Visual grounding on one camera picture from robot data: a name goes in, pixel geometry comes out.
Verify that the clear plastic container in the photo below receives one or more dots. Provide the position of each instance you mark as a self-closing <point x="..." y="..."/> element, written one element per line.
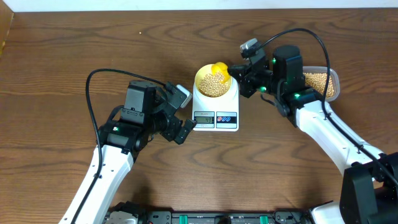
<point x="333" y="75"/>

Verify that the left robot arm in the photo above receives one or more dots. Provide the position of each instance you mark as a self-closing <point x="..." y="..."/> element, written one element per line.
<point x="148" y="110"/>

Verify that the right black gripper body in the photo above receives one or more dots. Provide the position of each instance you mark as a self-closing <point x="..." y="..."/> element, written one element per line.
<point x="261" y="82"/>

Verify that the yellow measuring scoop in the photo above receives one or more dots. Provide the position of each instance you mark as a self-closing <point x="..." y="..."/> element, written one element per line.
<point x="220" y="68"/>

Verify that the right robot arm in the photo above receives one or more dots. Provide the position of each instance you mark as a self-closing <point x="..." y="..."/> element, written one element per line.
<point x="369" y="189"/>

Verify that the soybeans in container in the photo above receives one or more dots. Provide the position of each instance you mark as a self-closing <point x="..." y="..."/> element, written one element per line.
<point x="318" y="82"/>

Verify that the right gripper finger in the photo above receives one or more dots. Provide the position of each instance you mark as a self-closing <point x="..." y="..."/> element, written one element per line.
<point x="239" y="68"/>
<point x="237" y="75"/>

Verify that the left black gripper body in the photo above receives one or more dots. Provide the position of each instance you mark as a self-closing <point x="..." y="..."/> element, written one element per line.
<point x="158" y="120"/>

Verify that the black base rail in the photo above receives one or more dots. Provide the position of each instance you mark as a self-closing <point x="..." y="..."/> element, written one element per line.
<point x="128" y="212"/>

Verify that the pale yellow plastic bowl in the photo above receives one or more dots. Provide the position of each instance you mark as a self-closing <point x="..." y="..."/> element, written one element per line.
<point x="206" y="70"/>

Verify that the white digital kitchen scale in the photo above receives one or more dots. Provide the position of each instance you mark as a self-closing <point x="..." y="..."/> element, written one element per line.
<point x="218" y="113"/>

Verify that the soybeans in bowl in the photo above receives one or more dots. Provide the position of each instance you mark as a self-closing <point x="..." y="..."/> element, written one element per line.
<point x="211" y="85"/>

